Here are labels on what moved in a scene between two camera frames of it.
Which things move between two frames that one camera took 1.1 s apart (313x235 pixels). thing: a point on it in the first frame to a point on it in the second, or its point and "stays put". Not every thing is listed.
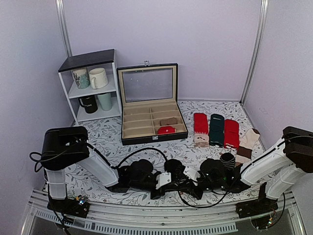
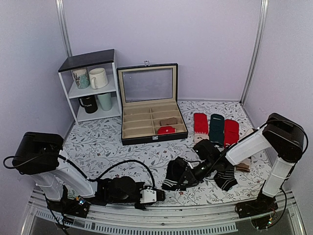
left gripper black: (162, 190) to (141, 207)
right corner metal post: (261, 42) stays put
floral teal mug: (81, 77) stays put
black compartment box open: (148, 95) stays put
